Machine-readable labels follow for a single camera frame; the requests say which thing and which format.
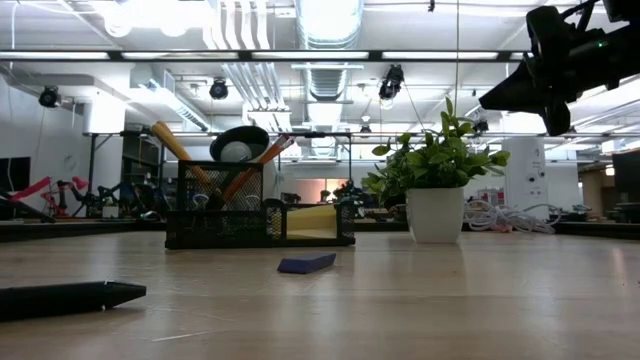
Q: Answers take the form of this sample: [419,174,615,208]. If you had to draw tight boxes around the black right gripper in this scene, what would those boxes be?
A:
[478,4,607,138]

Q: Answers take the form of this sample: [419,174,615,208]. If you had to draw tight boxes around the yellow sticky note pad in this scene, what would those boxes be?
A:
[285,203,338,241]

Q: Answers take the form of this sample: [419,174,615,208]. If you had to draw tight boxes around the blue eraser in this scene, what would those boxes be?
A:
[276,250,338,275]

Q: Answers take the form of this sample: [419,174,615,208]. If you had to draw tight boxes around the black mesh desk organizer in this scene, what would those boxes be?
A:
[164,159,358,250]

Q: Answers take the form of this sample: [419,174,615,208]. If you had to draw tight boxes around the yellow handled scissors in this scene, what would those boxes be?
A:
[150,120,214,189]

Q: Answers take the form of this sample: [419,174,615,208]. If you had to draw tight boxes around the black pen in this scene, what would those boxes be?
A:
[0,279,148,323]

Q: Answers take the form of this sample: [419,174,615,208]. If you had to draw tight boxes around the white pillar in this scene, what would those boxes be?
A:
[502,136,550,222]

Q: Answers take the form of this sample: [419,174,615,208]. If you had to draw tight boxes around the black ceiling spotlight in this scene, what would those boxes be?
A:
[377,63,406,102]
[38,85,62,110]
[208,78,230,101]

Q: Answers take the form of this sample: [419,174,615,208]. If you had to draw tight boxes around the potted green plant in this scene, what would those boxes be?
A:
[360,96,512,245]

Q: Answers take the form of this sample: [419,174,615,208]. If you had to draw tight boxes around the black overhead beam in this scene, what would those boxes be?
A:
[0,48,532,63]

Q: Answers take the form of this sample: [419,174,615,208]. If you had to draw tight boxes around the white desk lamp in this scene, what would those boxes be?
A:
[209,125,282,200]

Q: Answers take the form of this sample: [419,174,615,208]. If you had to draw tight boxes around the black robots green lights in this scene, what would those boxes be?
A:
[97,178,169,221]

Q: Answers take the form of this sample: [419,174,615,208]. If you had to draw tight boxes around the black metal rack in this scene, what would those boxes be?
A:
[82,130,166,221]

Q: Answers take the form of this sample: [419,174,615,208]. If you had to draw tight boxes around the white lamp cable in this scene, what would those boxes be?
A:
[463,198,565,235]

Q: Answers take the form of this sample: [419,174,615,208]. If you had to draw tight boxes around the silver ventilation duct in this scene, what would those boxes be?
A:
[293,0,366,102]

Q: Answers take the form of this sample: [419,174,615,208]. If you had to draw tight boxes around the black shelf frame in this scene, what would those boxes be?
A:
[276,131,354,202]

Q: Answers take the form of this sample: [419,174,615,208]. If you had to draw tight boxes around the black aluminium table frame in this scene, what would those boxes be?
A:
[0,217,640,242]

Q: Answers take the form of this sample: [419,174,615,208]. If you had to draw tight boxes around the black wall monitor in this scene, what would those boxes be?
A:
[0,156,32,193]

